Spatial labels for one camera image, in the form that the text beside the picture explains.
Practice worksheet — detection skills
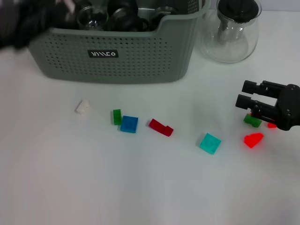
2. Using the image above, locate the black carafe lid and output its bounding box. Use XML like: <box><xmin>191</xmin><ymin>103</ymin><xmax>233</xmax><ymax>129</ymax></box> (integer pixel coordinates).
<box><xmin>217</xmin><ymin>0</ymin><xmax>262</xmax><ymax>23</ymax></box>

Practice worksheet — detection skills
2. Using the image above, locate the dark red toy brick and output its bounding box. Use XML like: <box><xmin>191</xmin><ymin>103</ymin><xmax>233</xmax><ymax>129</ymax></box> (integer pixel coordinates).
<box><xmin>148</xmin><ymin>118</ymin><xmax>174</xmax><ymax>136</ymax></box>

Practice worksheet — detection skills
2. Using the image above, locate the clear glass carafe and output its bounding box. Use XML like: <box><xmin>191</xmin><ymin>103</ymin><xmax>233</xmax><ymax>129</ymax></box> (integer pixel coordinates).
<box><xmin>198</xmin><ymin>0</ymin><xmax>262</xmax><ymax>64</ymax></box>

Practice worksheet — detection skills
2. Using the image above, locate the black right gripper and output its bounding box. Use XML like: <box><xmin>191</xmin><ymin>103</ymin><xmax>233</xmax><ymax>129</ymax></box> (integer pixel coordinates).
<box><xmin>235</xmin><ymin>80</ymin><xmax>300</xmax><ymax>131</ymax></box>

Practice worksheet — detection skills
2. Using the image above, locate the small green toy brick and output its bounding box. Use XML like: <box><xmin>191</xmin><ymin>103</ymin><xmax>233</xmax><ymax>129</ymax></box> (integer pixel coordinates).
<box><xmin>243</xmin><ymin>113</ymin><xmax>263</xmax><ymax>128</ymax></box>

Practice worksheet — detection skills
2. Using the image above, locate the grey-green perforated storage bin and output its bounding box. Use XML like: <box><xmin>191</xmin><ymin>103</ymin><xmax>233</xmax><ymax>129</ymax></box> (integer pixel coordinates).
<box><xmin>27</xmin><ymin>0</ymin><xmax>211</xmax><ymax>84</ymax></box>

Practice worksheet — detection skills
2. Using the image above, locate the blue square toy plate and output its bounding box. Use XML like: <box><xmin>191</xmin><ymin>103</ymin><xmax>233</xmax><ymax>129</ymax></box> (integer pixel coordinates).
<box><xmin>120</xmin><ymin>115</ymin><xmax>139</xmax><ymax>134</ymax></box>

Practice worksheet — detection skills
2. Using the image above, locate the green translucent toy brick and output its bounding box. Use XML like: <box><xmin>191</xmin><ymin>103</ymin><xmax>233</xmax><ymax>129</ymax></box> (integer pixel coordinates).
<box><xmin>112</xmin><ymin>109</ymin><xmax>123</xmax><ymax>126</ymax></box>

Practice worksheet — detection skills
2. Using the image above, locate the white toy brick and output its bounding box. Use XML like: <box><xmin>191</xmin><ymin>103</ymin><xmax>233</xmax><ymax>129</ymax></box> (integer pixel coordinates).
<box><xmin>75</xmin><ymin>99</ymin><xmax>91</xmax><ymax>115</ymax></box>
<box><xmin>62</xmin><ymin>0</ymin><xmax>76</xmax><ymax>11</ymax></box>

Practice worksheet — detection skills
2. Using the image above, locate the teal square toy plate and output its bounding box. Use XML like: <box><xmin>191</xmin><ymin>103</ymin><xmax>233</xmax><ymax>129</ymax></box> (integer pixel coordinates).
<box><xmin>198</xmin><ymin>133</ymin><xmax>222</xmax><ymax>155</ymax></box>

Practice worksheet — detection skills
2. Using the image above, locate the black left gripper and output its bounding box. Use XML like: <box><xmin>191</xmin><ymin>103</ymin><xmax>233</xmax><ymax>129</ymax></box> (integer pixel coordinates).
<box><xmin>0</xmin><ymin>0</ymin><xmax>50</xmax><ymax>53</ymax></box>

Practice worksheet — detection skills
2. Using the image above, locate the red sloped toy brick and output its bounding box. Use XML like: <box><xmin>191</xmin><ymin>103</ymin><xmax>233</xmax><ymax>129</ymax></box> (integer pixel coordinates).
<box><xmin>243</xmin><ymin>132</ymin><xmax>264</xmax><ymax>149</ymax></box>

